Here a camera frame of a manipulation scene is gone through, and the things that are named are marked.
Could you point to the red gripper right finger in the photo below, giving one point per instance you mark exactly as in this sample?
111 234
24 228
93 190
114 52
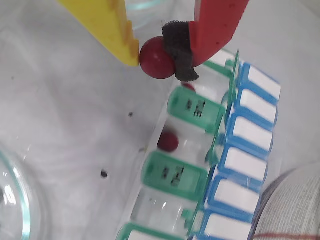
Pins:
215 25

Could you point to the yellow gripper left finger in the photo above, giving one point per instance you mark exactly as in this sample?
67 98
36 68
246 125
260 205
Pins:
100 25

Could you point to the red ball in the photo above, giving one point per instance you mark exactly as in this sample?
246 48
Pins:
156 60
168 142
189 87

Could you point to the weekly pill organizer box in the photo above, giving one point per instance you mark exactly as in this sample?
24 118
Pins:
250 132

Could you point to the white plastic table cover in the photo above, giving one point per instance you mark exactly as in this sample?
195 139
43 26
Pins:
75 112

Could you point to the large clear glass bowl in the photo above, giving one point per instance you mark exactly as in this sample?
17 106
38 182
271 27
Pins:
23 200

